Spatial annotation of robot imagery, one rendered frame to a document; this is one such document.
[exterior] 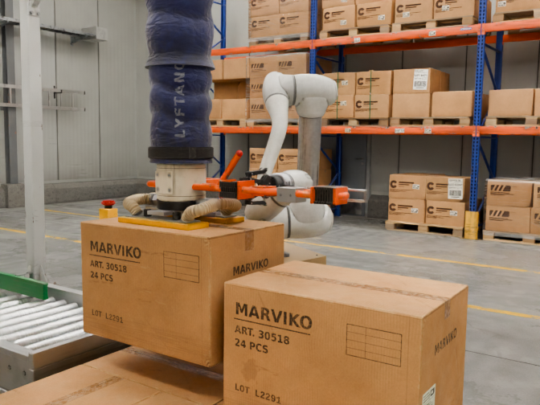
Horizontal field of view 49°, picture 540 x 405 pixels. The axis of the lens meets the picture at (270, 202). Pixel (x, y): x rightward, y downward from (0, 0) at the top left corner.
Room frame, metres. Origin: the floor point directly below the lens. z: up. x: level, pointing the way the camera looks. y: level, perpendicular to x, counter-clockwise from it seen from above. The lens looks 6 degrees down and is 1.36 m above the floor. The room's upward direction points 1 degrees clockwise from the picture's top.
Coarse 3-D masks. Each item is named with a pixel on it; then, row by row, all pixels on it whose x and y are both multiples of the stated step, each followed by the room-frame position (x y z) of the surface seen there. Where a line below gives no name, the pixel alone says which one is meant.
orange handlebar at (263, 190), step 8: (152, 184) 2.13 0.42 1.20; (200, 184) 2.00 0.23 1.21; (208, 184) 2.03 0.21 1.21; (248, 192) 1.88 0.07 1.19; (256, 192) 1.86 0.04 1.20; (264, 192) 1.84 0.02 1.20; (272, 192) 1.82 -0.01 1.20; (296, 192) 1.77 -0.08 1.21; (304, 192) 1.76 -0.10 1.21; (344, 192) 1.70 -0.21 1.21
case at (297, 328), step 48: (240, 288) 1.68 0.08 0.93; (288, 288) 1.64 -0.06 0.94; (336, 288) 1.65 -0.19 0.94; (384, 288) 1.66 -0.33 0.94; (432, 288) 1.67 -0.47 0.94; (240, 336) 1.68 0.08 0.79; (288, 336) 1.59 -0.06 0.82; (336, 336) 1.51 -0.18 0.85; (384, 336) 1.44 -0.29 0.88; (432, 336) 1.46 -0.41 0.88; (240, 384) 1.68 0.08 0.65; (288, 384) 1.59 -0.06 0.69; (336, 384) 1.51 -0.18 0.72; (384, 384) 1.44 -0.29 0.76; (432, 384) 1.47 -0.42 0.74
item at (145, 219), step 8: (128, 216) 2.06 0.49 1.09; (136, 216) 2.04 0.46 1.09; (144, 216) 2.04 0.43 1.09; (152, 216) 2.04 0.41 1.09; (160, 216) 2.04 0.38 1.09; (176, 216) 1.96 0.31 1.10; (144, 224) 1.99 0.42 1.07; (152, 224) 1.97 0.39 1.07; (160, 224) 1.94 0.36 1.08; (168, 224) 1.92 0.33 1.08; (176, 224) 1.90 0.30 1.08; (184, 224) 1.89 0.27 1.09; (192, 224) 1.89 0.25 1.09; (200, 224) 1.92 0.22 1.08; (208, 224) 1.95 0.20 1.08
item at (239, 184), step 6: (222, 180) 1.94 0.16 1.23; (228, 180) 1.96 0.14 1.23; (234, 180) 1.98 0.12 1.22; (252, 180) 1.94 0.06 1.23; (222, 186) 1.91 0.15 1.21; (228, 186) 1.90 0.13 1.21; (234, 186) 1.89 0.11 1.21; (240, 186) 1.89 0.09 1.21; (246, 186) 1.91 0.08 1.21; (222, 192) 1.91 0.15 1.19; (228, 192) 1.90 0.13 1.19; (234, 192) 1.90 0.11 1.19; (240, 192) 1.89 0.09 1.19; (240, 198) 1.89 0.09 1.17
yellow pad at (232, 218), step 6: (168, 216) 2.19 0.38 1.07; (204, 216) 2.09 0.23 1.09; (210, 216) 2.09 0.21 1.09; (216, 216) 2.07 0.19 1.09; (222, 216) 2.06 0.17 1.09; (228, 216) 2.07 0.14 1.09; (234, 216) 2.10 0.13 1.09; (240, 216) 2.10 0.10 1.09; (210, 222) 2.07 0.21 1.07; (216, 222) 2.05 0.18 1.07; (222, 222) 2.04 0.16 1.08; (228, 222) 2.03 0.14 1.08; (234, 222) 2.06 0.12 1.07
